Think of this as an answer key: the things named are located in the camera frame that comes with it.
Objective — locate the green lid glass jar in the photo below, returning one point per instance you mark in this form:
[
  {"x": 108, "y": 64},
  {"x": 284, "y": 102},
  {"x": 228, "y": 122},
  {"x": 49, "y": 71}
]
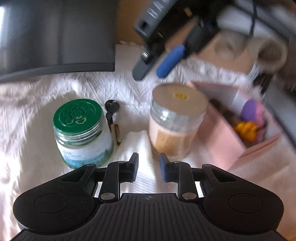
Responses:
[{"x": 82, "y": 134}]

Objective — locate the clear jar beige lid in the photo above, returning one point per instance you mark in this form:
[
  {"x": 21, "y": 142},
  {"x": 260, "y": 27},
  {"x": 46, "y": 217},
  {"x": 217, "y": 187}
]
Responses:
[{"x": 175, "y": 116}]

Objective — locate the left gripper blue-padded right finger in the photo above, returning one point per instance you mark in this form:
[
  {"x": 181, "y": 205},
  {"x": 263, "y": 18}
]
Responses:
[{"x": 183, "y": 174}]

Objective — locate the black flat screen television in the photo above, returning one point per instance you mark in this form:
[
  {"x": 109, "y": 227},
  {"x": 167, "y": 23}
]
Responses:
[{"x": 48, "y": 37}]

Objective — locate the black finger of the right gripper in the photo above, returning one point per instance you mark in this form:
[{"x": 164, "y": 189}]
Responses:
[{"x": 145, "y": 64}]

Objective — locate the orange soft toy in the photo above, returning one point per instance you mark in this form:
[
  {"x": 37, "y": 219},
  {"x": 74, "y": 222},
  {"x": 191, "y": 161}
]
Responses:
[{"x": 247, "y": 131}]

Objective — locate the pink purple round sponge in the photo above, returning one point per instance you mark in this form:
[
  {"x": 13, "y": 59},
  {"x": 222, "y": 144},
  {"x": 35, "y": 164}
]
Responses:
[{"x": 254, "y": 111}]

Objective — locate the pink open gift box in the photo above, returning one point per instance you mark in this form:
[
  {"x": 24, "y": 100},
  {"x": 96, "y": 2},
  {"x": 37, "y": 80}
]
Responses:
[{"x": 223, "y": 143}]

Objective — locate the beige slippers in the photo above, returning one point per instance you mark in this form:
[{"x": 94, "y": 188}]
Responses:
[{"x": 268, "y": 54}]

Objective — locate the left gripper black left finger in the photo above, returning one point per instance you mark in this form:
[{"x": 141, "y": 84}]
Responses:
[{"x": 115, "y": 174}]

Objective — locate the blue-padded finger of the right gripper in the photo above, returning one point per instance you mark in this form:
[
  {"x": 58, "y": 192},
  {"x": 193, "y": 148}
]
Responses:
[{"x": 171, "y": 60}]

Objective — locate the white textured blanket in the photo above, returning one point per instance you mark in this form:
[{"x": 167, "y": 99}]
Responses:
[{"x": 30, "y": 157}]

